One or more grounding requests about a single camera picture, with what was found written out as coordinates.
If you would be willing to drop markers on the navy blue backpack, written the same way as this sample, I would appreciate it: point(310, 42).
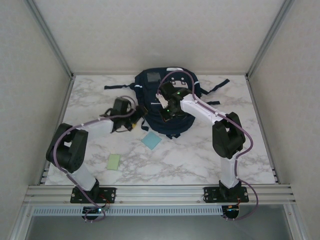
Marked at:
point(150, 100)

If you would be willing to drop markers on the blue sticky note pad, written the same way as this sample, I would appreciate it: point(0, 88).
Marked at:
point(151, 140)

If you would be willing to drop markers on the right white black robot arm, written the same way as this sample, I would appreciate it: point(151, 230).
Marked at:
point(227, 137)

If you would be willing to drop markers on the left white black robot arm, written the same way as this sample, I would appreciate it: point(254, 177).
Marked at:
point(72, 150)

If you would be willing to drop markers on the green sticky note pad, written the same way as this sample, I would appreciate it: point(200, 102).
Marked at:
point(113, 162)

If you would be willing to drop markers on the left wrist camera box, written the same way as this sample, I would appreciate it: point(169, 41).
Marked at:
point(121, 105)

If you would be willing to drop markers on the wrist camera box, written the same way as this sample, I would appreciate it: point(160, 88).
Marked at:
point(121, 105)
point(166, 88)

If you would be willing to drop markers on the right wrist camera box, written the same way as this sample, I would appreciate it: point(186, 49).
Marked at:
point(166, 88)

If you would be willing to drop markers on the aluminium back frame bar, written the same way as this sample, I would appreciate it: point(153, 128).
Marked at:
point(105, 73)

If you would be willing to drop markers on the left aluminium side rail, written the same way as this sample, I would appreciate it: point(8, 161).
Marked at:
point(60, 120)

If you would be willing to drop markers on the aluminium side rail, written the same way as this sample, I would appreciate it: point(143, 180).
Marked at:
point(60, 120)
point(255, 100)

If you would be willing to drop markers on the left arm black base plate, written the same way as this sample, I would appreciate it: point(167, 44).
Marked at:
point(110, 193)

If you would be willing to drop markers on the aluminium mounting rail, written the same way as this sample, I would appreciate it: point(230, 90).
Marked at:
point(160, 195)

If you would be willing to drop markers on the right aluminium side rail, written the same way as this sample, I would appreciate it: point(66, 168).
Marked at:
point(255, 100)

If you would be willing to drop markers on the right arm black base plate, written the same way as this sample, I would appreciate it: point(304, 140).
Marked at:
point(212, 193)

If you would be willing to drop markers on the left aluminium frame post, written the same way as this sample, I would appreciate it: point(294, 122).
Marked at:
point(51, 37)

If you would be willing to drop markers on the aluminium frame post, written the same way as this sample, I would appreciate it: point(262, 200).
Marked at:
point(268, 37)
point(51, 37)

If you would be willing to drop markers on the right aluminium frame post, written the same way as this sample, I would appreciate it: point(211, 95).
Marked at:
point(268, 37)

